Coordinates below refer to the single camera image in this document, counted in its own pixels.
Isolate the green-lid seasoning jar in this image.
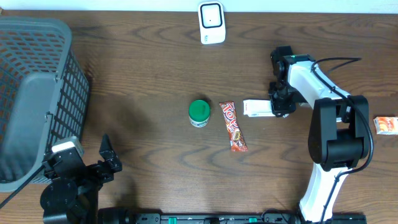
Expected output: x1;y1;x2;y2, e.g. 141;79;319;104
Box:
188;100;210;128

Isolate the orange snack packet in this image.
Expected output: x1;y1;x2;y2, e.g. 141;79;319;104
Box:
373;116;398;135

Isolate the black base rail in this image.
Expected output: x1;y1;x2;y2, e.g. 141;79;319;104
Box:
96;207;368;224

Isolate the white barcode scanner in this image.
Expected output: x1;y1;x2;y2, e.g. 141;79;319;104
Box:
198;1;226;45

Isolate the white green-label small box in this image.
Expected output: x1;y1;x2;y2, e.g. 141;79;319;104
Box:
243;100;288;118

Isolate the grey plastic mesh basket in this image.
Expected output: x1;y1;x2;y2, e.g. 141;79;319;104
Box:
1;16;90;192

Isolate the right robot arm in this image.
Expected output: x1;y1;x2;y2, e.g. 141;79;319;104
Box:
269;46;374;223

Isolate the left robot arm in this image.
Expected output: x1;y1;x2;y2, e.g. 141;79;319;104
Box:
40;134;123;223

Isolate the red Top snack bar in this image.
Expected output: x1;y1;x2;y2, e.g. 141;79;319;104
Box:
220;101;248;152

